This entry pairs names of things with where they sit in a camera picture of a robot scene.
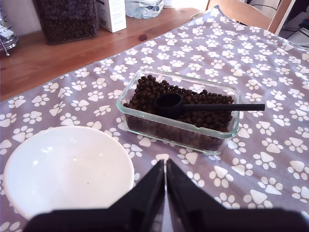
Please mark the large clear water bottle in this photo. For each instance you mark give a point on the large clear water bottle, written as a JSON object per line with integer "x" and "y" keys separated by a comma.
{"x": 142, "y": 10}

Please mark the wooden chair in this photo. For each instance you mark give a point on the wooden chair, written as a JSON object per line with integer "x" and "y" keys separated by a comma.
{"x": 253, "y": 14}

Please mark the black plastic measuring scoop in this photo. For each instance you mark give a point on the black plastic measuring scoop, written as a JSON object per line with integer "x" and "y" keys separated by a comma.
{"x": 169, "y": 102}

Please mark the rectangular glass food container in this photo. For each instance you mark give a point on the rectangular glass food container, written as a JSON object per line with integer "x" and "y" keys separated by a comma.
{"x": 169, "y": 137}

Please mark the brown cat food kibble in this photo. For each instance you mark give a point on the brown cat food kibble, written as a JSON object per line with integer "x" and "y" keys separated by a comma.
{"x": 149, "y": 89}
{"x": 72, "y": 26}

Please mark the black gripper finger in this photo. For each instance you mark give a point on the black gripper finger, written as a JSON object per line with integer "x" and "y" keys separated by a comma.
{"x": 144, "y": 200}
{"x": 186, "y": 200}

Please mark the grey paw print cloth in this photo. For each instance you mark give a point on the grey paw print cloth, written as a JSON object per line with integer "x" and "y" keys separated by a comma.
{"x": 241, "y": 60}

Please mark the white raised cat bowl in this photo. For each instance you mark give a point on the white raised cat bowl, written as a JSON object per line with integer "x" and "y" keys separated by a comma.
{"x": 67, "y": 169}

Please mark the white printed carton box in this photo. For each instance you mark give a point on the white printed carton box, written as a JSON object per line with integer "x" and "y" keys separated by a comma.
{"x": 116, "y": 14}

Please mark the tall clear storage jar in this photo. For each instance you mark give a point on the tall clear storage jar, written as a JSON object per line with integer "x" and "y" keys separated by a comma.
{"x": 67, "y": 21}

